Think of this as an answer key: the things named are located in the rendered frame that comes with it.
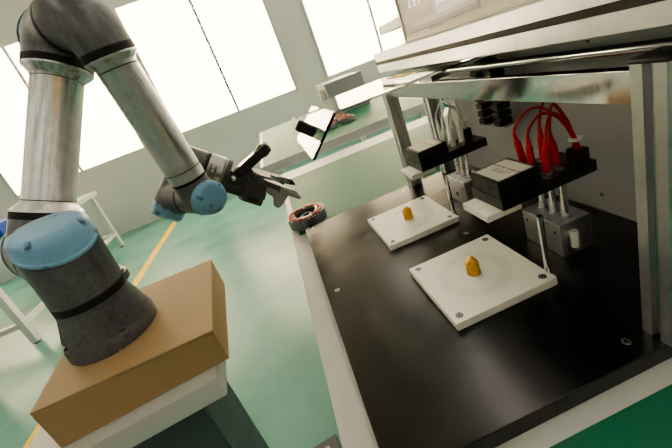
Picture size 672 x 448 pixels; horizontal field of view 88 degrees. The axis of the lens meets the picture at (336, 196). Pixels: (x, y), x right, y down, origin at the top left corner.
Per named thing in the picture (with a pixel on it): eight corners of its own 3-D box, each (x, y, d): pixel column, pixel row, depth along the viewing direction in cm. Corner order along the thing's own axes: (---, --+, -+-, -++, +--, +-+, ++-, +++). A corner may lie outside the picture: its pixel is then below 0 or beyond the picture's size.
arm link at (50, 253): (58, 321, 53) (3, 246, 48) (36, 302, 62) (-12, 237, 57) (134, 273, 61) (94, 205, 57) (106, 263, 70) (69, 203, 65)
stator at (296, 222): (291, 237, 95) (285, 225, 94) (291, 221, 106) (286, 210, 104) (329, 222, 95) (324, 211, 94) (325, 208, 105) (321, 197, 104)
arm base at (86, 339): (49, 377, 57) (13, 332, 54) (95, 317, 71) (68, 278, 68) (139, 348, 58) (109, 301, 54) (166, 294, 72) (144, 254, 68)
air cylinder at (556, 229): (563, 258, 50) (559, 225, 48) (526, 238, 57) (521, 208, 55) (593, 244, 51) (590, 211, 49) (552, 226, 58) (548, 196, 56)
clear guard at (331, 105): (313, 161, 54) (299, 124, 52) (297, 141, 77) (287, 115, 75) (497, 86, 57) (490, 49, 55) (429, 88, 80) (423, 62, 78)
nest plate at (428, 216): (391, 251, 68) (389, 246, 67) (368, 224, 82) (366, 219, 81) (459, 221, 69) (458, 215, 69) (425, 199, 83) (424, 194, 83)
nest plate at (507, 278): (458, 331, 45) (456, 324, 45) (410, 274, 59) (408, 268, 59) (558, 284, 46) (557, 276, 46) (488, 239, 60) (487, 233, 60)
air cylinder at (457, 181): (468, 206, 73) (463, 183, 71) (450, 196, 80) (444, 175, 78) (490, 197, 73) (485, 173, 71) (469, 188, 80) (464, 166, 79)
